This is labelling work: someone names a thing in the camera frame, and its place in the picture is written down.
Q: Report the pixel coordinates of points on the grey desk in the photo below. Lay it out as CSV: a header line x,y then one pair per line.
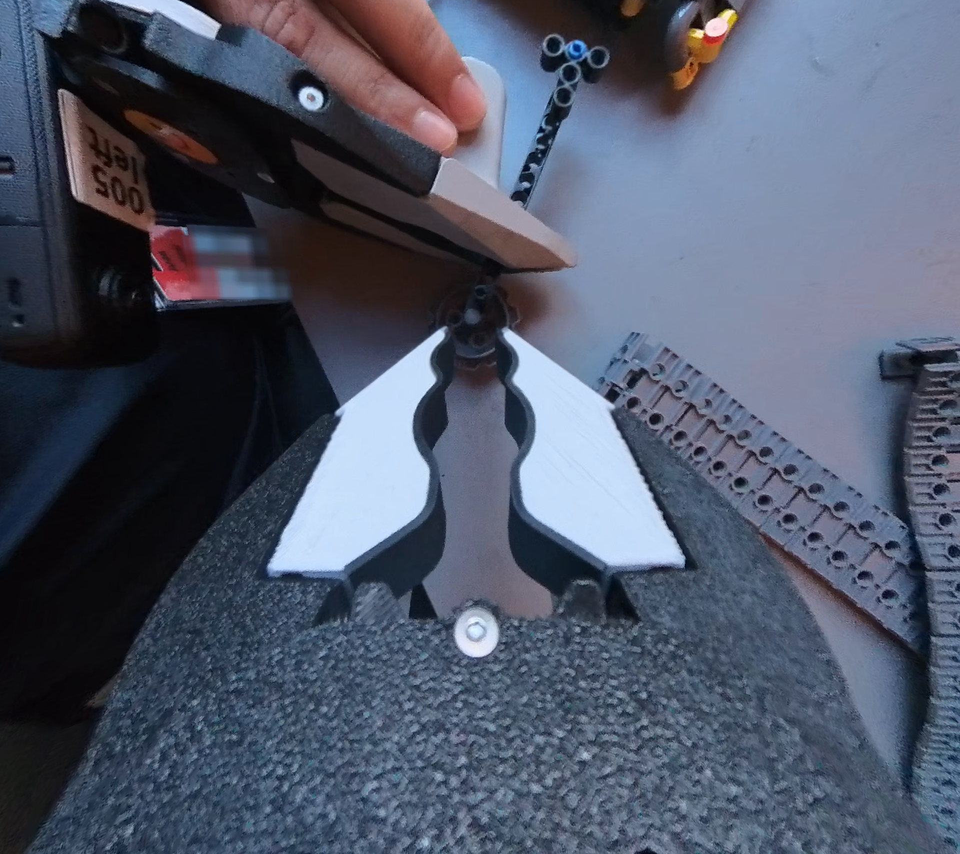
x,y
750,232

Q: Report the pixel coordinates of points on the grey toy wheel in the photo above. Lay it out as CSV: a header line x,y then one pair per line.
x,y
472,307

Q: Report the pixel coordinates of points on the short grey toy track piece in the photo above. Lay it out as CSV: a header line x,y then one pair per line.
x,y
937,494

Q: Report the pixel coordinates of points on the red printed box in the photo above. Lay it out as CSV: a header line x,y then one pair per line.
x,y
169,262

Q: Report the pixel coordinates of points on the long grey toy track strip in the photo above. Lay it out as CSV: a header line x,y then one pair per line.
x,y
750,479

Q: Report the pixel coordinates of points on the black perforated toy beam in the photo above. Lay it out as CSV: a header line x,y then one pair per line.
x,y
559,97

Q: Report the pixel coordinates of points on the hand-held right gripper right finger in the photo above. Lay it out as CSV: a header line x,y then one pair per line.
x,y
592,494

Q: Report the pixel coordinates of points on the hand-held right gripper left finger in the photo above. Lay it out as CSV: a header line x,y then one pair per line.
x,y
352,494

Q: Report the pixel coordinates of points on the person's dark jacket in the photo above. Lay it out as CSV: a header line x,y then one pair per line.
x,y
112,494

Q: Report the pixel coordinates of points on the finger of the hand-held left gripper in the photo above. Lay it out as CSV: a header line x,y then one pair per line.
x,y
487,209
360,218

